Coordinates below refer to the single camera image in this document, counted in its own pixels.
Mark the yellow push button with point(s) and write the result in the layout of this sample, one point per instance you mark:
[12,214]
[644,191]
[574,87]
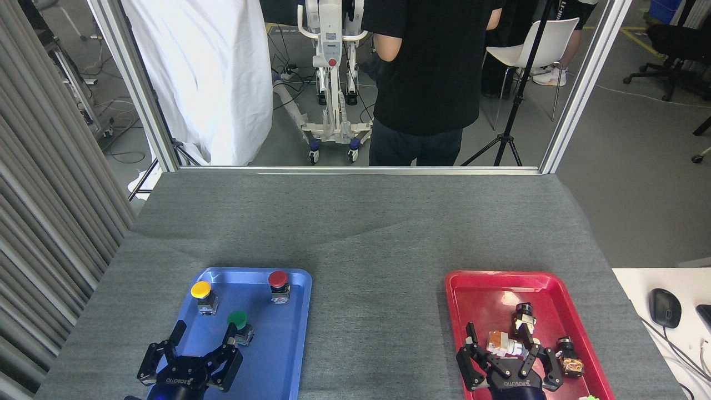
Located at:
[201,289]

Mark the white cloth sheet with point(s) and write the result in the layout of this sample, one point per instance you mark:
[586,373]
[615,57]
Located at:
[205,78]

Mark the white and orange switch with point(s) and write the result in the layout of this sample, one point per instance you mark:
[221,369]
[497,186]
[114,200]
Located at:
[502,344]

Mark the black tripod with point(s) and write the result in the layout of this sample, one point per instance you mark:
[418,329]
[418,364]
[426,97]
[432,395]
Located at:
[519,94]
[180,153]

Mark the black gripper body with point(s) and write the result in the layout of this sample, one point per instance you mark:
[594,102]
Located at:
[183,386]
[514,386]

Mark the silver aluminium crossbar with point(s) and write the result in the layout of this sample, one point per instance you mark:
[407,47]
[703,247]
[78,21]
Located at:
[361,170]

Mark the green push button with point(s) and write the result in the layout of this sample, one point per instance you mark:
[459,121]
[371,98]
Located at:
[238,319]

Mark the blue plastic bin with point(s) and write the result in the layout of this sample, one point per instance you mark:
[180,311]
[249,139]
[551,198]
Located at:
[664,10]

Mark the black keyboard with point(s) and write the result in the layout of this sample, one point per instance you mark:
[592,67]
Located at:
[705,318]

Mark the white stand on wheels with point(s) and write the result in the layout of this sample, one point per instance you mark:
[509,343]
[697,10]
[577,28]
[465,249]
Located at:
[332,66]

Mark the blue plastic tray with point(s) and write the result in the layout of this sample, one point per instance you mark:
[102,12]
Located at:
[266,355]

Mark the red plastic tray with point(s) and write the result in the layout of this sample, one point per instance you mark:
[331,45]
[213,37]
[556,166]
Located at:
[489,300]

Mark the red push button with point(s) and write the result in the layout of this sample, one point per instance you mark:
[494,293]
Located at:
[278,278]

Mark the black office chair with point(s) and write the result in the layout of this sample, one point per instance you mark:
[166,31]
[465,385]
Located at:
[675,41]

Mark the black computer mouse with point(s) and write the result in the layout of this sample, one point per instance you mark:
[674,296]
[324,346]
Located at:
[665,307]

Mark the grey ribbed curtain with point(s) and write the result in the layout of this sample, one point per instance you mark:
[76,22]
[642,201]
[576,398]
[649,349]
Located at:
[50,194]

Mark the black switch with orange base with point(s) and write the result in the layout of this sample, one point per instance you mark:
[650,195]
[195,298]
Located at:
[569,361]

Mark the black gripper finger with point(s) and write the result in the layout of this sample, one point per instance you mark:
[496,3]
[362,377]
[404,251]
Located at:
[151,364]
[550,369]
[472,366]
[228,366]

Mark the white desk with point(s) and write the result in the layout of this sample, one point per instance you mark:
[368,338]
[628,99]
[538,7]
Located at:
[639,289]

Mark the silver aluminium post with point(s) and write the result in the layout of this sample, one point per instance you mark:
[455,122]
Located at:
[583,89]
[139,89]

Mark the white plastic chair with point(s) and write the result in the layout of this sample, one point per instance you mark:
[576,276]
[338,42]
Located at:
[547,41]

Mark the person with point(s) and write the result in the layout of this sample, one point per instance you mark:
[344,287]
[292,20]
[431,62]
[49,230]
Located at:
[577,11]
[433,66]

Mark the black and white selector switch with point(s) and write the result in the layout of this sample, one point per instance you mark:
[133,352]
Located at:
[524,319]

